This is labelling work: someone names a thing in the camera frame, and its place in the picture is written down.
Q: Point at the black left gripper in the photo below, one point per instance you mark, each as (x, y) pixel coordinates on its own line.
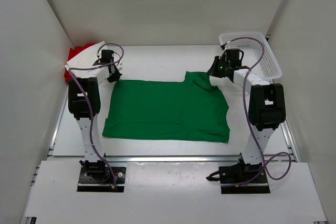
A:
(116, 77)

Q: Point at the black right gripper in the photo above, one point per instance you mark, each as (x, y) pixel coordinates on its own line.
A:
(214, 71)

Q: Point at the white t-shirt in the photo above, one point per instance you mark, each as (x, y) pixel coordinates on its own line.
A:
(85, 59)

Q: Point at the green t-shirt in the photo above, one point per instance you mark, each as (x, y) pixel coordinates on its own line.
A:
(191, 110)

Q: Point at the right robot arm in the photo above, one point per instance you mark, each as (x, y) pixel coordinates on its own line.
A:
(263, 102)

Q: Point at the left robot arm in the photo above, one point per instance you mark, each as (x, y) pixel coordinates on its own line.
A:
(84, 104)

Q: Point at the white plastic basket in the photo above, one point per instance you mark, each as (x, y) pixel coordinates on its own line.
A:
(254, 45)

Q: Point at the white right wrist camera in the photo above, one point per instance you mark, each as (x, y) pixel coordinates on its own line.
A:
(226, 45)

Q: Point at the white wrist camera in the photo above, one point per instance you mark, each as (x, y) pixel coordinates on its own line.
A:
(226, 45)
(99, 53)

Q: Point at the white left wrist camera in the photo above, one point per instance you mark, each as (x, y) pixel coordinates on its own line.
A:
(99, 53)

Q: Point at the aluminium table edge rail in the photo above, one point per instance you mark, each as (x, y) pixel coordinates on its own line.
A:
(173, 159)

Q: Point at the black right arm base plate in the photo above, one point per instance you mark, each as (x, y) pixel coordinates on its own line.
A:
(233, 180)

